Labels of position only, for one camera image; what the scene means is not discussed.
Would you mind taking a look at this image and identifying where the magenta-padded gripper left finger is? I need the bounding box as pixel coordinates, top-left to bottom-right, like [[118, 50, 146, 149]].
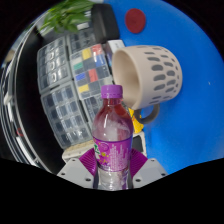
[[56, 148, 99, 190]]

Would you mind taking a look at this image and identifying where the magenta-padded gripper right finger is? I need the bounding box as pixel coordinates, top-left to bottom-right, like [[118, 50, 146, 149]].
[[127, 148, 169, 190]]

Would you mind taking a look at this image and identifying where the clear bottle with purple cap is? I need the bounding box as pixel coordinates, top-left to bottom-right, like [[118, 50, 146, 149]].
[[92, 84, 134, 191]]

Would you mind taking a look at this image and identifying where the yellow multimeter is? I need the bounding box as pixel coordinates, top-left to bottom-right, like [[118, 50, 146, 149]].
[[128, 106, 145, 135]]

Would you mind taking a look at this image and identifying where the grey small-parts drawer cabinet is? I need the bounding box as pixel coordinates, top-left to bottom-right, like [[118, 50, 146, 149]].
[[81, 94, 105, 125], [66, 29, 93, 52], [36, 36, 72, 95], [40, 81, 95, 150]]

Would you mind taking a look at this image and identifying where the dark overhead shelf unit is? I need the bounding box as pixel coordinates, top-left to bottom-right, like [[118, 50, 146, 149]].
[[0, 29, 64, 168]]

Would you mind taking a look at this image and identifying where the beige mug with grey dashes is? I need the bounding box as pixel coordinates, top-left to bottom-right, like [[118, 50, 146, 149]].
[[111, 44, 184, 125]]

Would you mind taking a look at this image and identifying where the drawer cabinet with coloured contents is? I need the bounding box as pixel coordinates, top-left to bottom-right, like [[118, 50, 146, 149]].
[[68, 43, 114, 101]]

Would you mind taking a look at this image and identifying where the small white flat box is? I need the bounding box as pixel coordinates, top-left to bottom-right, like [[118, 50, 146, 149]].
[[105, 39, 126, 63]]

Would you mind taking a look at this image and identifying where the black box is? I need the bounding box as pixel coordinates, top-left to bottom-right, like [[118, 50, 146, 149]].
[[91, 3, 121, 44]]

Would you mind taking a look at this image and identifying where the flat round red coaster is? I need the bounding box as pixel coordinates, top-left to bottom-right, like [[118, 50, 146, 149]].
[[124, 8, 147, 34]]

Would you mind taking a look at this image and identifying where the green potted plant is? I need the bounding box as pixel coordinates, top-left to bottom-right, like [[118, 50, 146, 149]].
[[38, 0, 97, 35]]

